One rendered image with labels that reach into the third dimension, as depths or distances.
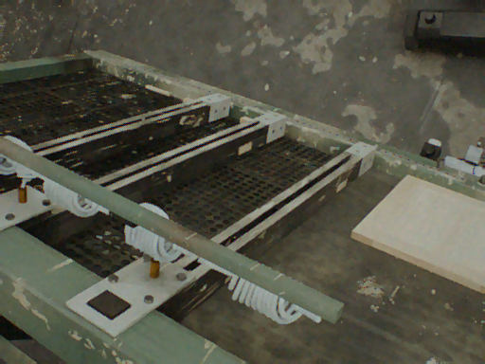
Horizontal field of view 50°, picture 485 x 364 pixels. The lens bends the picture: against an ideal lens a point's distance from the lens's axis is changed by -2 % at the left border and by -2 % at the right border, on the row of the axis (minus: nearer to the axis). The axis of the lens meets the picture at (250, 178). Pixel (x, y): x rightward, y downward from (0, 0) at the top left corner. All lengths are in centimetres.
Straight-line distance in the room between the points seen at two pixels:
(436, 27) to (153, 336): 220
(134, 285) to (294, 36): 238
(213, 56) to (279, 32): 42
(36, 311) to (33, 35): 340
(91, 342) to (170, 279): 16
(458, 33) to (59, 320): 226
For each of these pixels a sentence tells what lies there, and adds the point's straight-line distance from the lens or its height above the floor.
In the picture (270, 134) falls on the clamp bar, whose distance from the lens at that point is 178.
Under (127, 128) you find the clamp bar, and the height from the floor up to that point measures 138.
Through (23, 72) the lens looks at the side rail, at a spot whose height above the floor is 120.
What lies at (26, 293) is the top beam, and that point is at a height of 194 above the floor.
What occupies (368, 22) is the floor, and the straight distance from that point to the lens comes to 301.
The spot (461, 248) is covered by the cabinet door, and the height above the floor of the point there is 118.
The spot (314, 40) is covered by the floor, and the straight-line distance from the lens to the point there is 303.
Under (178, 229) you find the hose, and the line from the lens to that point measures 72.
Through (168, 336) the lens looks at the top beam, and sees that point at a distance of 79.
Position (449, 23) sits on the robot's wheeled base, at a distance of 273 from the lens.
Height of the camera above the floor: 259
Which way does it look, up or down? 65 degrees down
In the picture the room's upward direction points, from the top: 57 degrees counter-clockwise
